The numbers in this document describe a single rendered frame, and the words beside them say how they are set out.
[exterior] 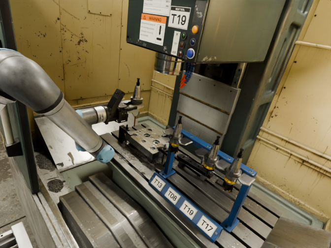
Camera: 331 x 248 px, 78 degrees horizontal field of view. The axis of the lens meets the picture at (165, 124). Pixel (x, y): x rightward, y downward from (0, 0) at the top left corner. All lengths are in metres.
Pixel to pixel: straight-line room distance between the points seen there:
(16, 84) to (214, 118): 1.21
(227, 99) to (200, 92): 0.23
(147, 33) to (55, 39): 1.06
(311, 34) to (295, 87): 0.34
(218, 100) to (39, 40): 1.38
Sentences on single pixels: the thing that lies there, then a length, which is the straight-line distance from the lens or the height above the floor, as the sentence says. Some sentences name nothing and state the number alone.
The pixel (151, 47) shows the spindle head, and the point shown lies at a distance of 0.94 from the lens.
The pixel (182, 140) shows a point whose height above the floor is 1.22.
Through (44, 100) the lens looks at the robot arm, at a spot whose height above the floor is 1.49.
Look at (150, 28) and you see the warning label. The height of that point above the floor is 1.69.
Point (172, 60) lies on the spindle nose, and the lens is 1.07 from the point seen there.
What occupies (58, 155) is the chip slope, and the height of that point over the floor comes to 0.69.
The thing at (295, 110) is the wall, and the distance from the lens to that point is 1.72.
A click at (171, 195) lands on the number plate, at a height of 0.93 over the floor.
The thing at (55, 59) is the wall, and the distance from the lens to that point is 1.92.
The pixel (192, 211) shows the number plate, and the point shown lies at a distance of 1.07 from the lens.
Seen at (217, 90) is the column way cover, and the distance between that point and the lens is 1.47.
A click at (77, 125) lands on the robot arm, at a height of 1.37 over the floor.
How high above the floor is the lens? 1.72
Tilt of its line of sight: 26 degrees down
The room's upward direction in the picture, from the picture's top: 10 degrees clockwise
